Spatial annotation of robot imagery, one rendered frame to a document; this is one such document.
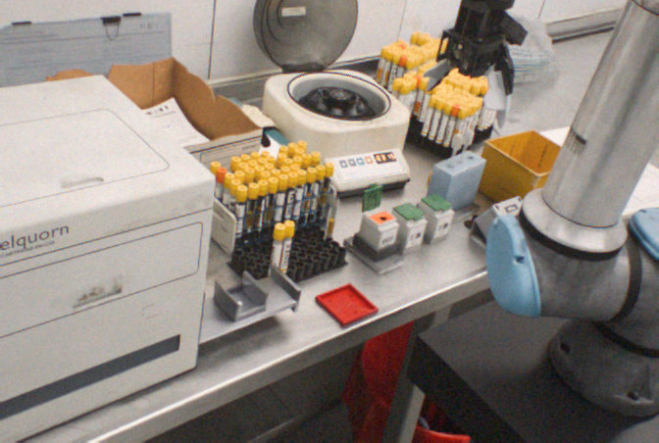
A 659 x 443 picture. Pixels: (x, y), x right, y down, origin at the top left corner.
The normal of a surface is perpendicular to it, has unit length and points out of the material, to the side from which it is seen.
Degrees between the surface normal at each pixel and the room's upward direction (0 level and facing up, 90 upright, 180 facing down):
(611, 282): 68
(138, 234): 90
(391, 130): 90
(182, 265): 90
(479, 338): 4
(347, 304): 0
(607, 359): 73
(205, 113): 89
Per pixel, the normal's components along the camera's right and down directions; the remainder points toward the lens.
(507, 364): 0.19, -0.80
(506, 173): -0.80, 0.21
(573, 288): 0.04, 0.58
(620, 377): -0.27, 0.22
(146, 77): 0.60, 0.47
